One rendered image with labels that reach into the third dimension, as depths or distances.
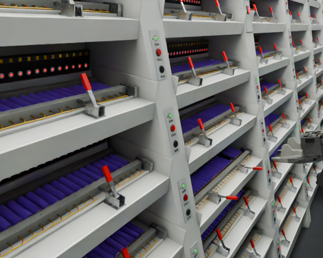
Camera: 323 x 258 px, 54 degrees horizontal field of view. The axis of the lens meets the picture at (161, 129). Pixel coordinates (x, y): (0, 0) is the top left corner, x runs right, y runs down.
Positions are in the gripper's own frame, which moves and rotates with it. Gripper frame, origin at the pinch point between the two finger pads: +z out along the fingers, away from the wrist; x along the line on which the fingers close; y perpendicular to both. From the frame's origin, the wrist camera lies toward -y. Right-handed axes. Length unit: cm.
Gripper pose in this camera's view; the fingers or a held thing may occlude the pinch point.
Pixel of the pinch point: (278, 156)
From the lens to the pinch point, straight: 111.8
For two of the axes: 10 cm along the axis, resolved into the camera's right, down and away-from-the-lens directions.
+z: -8.0, 0.7, 5.9
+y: -2.1, -9.6, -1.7
